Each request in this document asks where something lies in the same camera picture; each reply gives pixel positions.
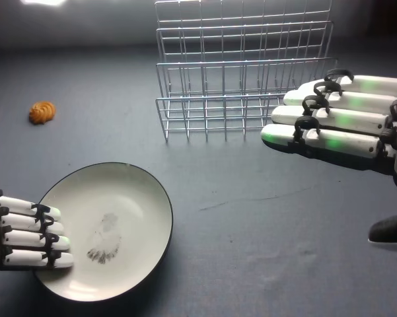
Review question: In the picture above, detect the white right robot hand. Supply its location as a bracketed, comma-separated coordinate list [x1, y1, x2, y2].
[260, 68, 397, 245]

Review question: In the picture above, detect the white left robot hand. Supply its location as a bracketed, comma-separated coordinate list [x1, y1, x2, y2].
[0, 189, 75, 272]

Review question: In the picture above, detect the white plate with black rim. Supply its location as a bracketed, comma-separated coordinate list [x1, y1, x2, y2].
[32, 161, 174, 302]

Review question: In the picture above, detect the orange swirl cookie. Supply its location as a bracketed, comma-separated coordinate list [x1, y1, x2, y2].
[28, 101, 57, 125]

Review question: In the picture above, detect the silver wire dish rack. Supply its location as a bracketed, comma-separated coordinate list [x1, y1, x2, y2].
[154, 0, 338, 142]

